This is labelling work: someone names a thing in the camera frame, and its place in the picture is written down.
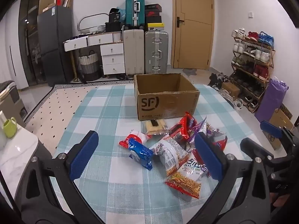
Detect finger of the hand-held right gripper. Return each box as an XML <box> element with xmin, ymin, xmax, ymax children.
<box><xmin>260</xmin><ymin>121</ymin><xmax>291</xmax><ymax>143</ymax></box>
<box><xmin>240</xmin><ymin>138</ymin><xmax>275</xmax><ymax>166</ymax></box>

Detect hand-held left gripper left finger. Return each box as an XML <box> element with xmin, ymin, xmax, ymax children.
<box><xmin>14</xmin><ymin>131</ymin><xmax>103</xmax><ymax>224</ymax></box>

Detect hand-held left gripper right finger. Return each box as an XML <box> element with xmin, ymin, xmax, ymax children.
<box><xmin>187</xmin><ymin>132</ymin><xmax>282</xmax><ymax>224</ymax></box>

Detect small red snack packet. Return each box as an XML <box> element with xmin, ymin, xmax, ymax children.
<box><xmin>211</xmin><ymin>136</ymin><xmax>228</xmax><ymax>152</ymax></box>

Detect teal and white snack packet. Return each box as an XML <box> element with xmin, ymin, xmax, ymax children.
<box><xmin>180</xmin><ymin>155</ymin><xmax>211</xmax><ymax>178</ymax></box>

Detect purple and silver snack packet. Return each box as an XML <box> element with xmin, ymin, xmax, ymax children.
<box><xmin>189</xmin><ymin>117</ymin><xmax>227</xmax><ymax>145</ymax></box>

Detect red noodle snack packet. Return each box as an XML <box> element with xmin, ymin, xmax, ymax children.
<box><xmin>165</xmin><ymin>168</ymin><xmax>202</xmax><ymax>200</ymax></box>

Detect clear noodle snack packet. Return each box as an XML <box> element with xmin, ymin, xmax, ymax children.
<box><xmin>149</xmin><ymin>136</ymin><xmax>189</xmax><ymax>176</ymax></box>

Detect red packet with black band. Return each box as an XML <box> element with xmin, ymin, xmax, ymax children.
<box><xmin>169</xmin><ymin>112</ymin><xmax>199</xmax><ymax>141</ymax></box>

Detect red and white gum packet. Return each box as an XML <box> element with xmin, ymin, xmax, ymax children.
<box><xmin>119</xmin><ymin>129</ymin><xmax>150</xmax><ymax>148</ymax></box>

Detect blue snack packet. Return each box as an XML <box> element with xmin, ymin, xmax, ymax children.
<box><xmin>128</xmin><ymin>138</ymin><xmax>153</xmax><ymax>170</ymax></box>

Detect cracker packet with black band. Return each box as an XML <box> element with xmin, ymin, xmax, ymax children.
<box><xmin>141</xmin><ymin>119</ymin><xmax>171</xmax><ymax>136</ymax></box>

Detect brown cardboard box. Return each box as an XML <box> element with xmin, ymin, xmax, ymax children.
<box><xmin>134</xmin><ymin>73</ymin><xmax>201</xmax><ymax>121</ymax></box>

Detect flat cardboard sheets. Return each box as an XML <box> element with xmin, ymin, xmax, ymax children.
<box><xmin>263</xmin><ymin>104</ymin><xmax>295</xmax><ymax>151</ymax></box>

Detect purple rolled mat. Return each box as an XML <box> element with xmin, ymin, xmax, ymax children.
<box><xmin>255</xmin><ymin>77</ymin><xmax>289</xmax><ymax>123</ymax></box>

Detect beige dotted rug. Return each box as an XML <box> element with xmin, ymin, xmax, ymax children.
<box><xmin>24</xmin><ymin>84</ymin><xmax>98</xmax><ymax>145</ymax></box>

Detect bamboo shoe rack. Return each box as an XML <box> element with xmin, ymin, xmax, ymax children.
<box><xmin>230</xmin><ymin>34</ymin><xmax>276</xmax><ymax>112</ymax></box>

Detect small cardboard box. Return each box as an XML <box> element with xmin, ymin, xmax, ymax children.
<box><xmin>221</xmin><ymin>82</ymin><xmax>241</xmax><ymax>98</ymax></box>

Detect white marble side table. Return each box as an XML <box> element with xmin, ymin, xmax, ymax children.
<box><xmin>0</xmin><ymin>121</ymin><xmax>39</xmax><ymax>192</ymax></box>

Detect pile of dark shoes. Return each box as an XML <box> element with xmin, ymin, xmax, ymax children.
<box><xmin>207</xmin><ymin>72</ymin><xmax>234</xmax><ymax>91</ymax></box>

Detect rows of shoes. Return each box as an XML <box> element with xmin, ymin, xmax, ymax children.
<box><xmin>231</xmin><ymin>27</ymin><xmax>275</xmax><ymax>112</ymax></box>

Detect green mug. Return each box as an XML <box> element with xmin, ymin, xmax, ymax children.
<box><xmin>2</xmin><ymin>118</ymin><xmax>17</xmax><ymax>139</ymax></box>

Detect woven laundry basket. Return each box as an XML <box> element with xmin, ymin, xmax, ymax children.
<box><xmin>78</xmin><ymin>50</ymin><xmax>100</xmax><ymax>82</ymax></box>

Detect white drawer desk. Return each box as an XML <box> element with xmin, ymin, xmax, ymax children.
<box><xmin>64</xmin><ymin>31</ymin><xmax>126</xmax><ymax>75</ymax></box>

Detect beige suitcase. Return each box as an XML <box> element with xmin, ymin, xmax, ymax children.
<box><xmin>123</xmin><ymin>29</ymin><xmax>145</xmax><ymax>75</ymax></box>

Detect dark grey fridge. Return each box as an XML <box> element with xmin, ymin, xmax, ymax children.
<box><xmin>37</xmin><ymin>6</ymin><xmax>74</xmax><ymax>87</ymax></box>

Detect silver suitcase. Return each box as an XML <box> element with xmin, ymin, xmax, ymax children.
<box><xmin>144</xmin><ymin>31</ymin><xmax>169</xmax><ymax>74</ymax></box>

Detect wooden door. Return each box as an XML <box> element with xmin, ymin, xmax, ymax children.
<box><xmin>172</xmin><ymin>0</ymin><xmax>215</xmax><ymax>70</ymax></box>

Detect dark glass cabinet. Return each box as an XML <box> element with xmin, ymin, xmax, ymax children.
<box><xmin>18</xmin><ymin>0</ymin><xmax>45</xmax><ymax>91</ymax></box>

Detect black bag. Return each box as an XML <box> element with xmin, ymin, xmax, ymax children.
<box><xmin>109</xmin><ymin>8</ymin><xmax>121</xmax><ymax>24</ymax></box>

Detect blue plastic bag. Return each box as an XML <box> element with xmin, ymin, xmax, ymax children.
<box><xmin>116</xmin><ymin>6</ymin><xmax>127</xmax><ymax>23</ymax></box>

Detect teal suitcase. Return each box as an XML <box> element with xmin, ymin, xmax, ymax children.
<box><xmin>125</xmin><ymin>0</ymin><xmax>146</xmax><ymax>27</ymax></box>

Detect oval metal frame mirror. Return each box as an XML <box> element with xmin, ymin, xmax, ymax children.
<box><xmin>78</xmin><ymin>13</ymin><xmax>109</xmax><ymax>32</ymax></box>

